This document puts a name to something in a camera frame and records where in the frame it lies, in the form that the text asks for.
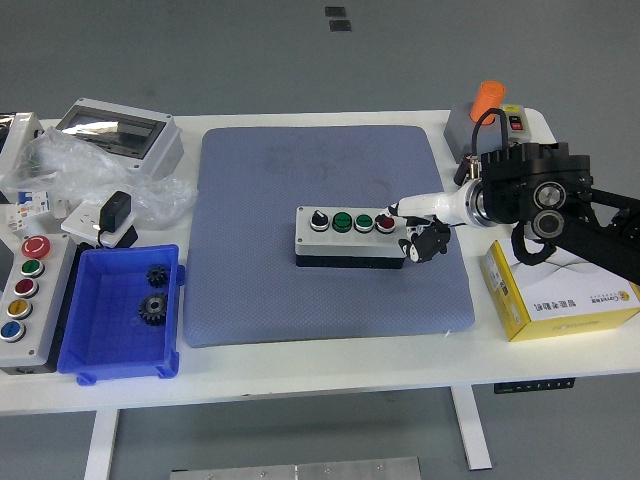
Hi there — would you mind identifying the clear plastic bag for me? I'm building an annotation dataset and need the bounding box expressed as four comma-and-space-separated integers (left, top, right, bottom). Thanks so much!
0, 125, 199, 229

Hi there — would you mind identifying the yellow white carton box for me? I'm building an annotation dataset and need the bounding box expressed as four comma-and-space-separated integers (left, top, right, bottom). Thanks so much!
479, 238, 640, 343

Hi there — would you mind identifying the white circuit breaker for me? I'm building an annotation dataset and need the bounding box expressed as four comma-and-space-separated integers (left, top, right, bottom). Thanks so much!
14, 189, 54, 219

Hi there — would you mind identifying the grey distribution box clear lid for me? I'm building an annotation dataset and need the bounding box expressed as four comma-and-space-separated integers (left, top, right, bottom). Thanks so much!
53, 97, 185, 182

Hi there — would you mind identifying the grey metal plate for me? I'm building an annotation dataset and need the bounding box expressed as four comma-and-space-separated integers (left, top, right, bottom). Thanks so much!
169, 455, 422, 480

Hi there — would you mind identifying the black power adapter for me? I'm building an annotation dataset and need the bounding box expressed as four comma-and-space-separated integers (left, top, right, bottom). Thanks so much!
94, 190, 134, 249

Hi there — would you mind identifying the white plastic enclosure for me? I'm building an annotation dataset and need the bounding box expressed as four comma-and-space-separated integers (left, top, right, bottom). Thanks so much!
0, 112, 45, 176

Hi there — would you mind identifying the black table control panel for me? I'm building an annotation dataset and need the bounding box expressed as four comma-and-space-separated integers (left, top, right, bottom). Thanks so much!
493, 378, 576, 395

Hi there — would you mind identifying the white socket plate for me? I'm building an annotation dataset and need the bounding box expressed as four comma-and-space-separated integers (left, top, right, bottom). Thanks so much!
60, 200, 137, 247

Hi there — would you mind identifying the large black bevel gear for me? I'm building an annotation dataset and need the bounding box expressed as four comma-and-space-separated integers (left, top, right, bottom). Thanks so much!
137, 292, 170, 327

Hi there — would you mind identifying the grey four-button control box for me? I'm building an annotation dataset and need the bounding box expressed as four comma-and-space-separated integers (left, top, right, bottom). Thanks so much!
293, 204, 407, 271

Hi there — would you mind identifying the grey five-button control box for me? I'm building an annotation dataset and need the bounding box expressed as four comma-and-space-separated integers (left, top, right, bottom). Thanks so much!
0, 232, 77, 375

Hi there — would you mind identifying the white table leg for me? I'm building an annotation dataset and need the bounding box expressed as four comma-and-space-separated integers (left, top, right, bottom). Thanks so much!
83, 408, 121, 480
448, 384, 494, 471

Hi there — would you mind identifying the blue plastic bin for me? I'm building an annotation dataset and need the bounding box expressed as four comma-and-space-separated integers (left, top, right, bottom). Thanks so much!
56, 243, 187, 386

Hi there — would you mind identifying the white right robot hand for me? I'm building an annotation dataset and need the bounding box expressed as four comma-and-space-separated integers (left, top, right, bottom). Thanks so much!
385, 191, 471, 265

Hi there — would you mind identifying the orange cylinder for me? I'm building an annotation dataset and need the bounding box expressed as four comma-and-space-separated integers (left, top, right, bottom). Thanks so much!
469, 80, 507, 124

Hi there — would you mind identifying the blue-grey table mat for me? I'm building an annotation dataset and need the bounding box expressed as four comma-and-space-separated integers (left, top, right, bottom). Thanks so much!
182, 124, 476, 350

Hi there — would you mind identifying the grey switch base box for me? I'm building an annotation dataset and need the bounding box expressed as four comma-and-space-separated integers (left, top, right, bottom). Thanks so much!
443, 103, 534, 157

